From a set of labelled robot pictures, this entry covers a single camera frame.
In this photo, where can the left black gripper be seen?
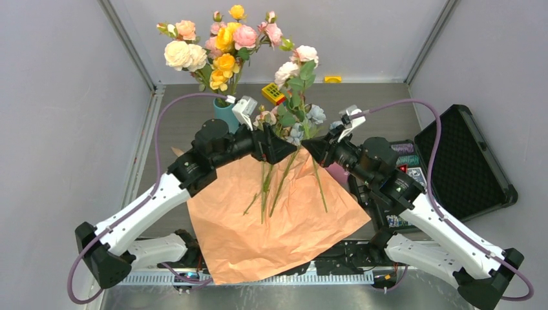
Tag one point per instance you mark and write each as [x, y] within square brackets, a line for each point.
[267, 146]

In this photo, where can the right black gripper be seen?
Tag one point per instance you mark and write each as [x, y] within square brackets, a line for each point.
[323, 149]

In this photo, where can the light blue flower stem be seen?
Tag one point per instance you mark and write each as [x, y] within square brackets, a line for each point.
[294, 126]

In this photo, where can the teal ceramic vase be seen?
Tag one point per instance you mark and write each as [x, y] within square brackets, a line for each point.
[223, 111]

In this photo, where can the peach wrapping paper sheet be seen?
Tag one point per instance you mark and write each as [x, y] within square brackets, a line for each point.
[245, 239]

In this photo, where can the tan satin ribbon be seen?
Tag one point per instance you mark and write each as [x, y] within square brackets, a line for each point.
[177, 152]

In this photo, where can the yellow rose stems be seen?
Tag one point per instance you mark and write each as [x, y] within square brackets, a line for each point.
[223, 53]

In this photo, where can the pale pink rose stem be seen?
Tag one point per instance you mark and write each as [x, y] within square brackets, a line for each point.
[296, 76]

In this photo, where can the cream white rose stems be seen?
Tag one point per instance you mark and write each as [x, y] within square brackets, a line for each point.
[192, 58]

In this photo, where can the paper flower bouquet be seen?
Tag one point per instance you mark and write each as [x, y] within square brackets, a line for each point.
[265, 122]

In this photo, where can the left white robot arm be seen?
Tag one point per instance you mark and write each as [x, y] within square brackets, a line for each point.
[110, 249]

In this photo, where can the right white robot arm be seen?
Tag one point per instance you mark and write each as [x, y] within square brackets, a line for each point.
[479, 270]

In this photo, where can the pink plastic box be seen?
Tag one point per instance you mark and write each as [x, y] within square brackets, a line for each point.
[338, 173]

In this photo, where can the loose blue flower head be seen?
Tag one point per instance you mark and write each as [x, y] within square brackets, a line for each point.
[335, 124]

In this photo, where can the colourful toy block house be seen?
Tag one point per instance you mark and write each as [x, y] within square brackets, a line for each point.
[272, 93]

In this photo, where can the yellow toy block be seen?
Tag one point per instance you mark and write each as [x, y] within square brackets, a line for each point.
[332, 79]

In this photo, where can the pink peach rose stems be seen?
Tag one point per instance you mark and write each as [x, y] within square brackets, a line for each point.
[248, 39]

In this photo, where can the black poker chip case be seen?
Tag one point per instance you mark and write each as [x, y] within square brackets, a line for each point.
[467, 179]

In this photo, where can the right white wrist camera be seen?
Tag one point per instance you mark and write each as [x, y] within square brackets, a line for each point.
[351, 117]

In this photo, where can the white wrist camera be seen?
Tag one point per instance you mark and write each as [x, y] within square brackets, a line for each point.
[242, 109]
[351, 117]

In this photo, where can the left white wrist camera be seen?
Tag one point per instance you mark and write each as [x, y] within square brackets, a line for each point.
[242, 109]

